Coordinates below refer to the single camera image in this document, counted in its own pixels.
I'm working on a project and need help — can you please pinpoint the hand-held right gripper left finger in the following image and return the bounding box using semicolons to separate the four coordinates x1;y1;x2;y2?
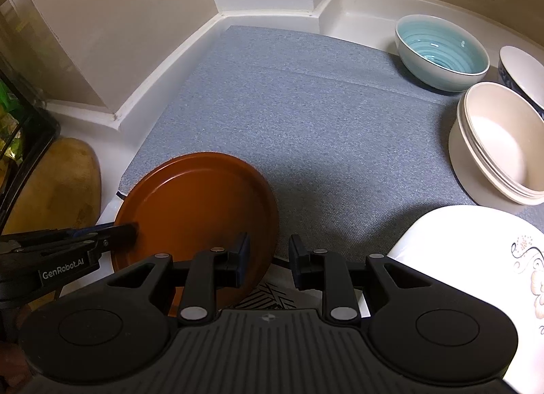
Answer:
106;232;251;323

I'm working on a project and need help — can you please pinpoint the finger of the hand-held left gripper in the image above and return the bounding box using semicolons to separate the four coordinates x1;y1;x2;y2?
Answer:
71;224;140;251

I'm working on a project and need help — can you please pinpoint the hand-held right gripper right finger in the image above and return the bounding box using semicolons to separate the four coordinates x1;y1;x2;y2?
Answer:
288;234;431;323

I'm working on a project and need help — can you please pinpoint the brown plate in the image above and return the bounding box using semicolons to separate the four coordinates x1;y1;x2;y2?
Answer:
111;152;280;319

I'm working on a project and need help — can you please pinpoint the cream bowl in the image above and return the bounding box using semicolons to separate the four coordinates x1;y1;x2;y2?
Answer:
463;81;544;198
448;116;544;206

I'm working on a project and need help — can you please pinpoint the stack of cream bowls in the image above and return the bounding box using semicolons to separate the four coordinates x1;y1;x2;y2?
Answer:
456;87;544;203

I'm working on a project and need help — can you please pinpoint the blue patterned bowl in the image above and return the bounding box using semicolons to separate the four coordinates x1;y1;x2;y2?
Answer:
498;46;544;119

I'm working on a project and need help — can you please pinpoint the white printed cloth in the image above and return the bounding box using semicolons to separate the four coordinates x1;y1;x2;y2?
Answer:
236;257;367;315

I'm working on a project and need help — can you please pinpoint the wooden cutting board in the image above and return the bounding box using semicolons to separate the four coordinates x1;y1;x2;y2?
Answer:
2;137;103;235

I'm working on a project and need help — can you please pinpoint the black rack with green packets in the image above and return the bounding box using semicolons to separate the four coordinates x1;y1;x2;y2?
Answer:
0;67;61;234

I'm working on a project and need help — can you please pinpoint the grey fabric mat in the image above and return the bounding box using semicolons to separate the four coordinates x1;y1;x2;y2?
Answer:
119;25;544;264

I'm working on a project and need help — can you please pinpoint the white floral plate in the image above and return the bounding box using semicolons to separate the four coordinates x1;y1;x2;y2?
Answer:
385;206;544;386

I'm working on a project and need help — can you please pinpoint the teal ribbed bowl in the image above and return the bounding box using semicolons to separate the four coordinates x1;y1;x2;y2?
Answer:
395;14;491;93

